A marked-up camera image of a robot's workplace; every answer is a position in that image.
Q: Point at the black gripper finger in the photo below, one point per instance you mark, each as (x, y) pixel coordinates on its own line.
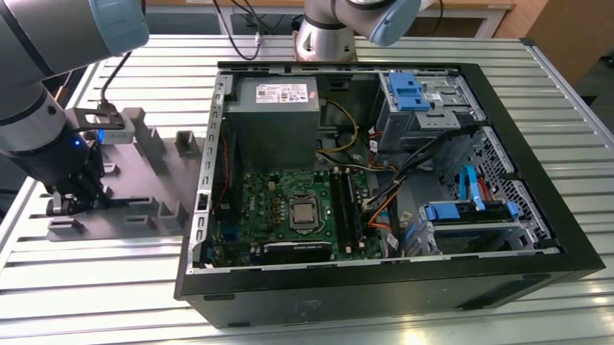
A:
(94, 190)
(62, 205)

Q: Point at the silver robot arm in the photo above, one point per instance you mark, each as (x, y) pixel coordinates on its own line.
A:
(29, 72)

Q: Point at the black RAM slot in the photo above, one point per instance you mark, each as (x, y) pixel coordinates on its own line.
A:
(341, 210)

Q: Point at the grey parts rack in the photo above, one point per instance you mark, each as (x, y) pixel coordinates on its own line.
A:
(145, 187)

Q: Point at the green motherboard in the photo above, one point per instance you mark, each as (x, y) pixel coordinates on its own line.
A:
(262, 201)

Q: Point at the grey power supply unit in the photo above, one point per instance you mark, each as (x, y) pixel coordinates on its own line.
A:
(274, 129)

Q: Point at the silver CPU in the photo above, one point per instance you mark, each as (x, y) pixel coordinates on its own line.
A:
(305, 212)

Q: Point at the black graphics card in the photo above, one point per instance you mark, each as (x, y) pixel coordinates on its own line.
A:
(296, 251)

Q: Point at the black PC case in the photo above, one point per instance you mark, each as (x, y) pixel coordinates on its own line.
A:
(336, 287)

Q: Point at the silver drive cage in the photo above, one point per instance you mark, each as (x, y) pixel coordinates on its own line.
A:
(432, 122)

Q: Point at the hard disk in blue carrier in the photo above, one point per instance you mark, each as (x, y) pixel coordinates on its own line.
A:
(444, 212)

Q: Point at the silver disk bay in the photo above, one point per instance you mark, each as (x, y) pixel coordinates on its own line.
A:
(480, 227)

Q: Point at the wooden desk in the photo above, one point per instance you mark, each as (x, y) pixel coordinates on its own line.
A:
(480, 3)

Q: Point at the brown wooden cabinet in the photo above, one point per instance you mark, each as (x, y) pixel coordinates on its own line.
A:
(567, 32)

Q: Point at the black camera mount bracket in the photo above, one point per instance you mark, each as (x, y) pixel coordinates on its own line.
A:
(74, 115)

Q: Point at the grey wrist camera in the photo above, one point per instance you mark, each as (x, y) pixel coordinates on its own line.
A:
(118, 134)

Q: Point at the blue drive bracket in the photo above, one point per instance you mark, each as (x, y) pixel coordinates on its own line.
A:
(408, 97)

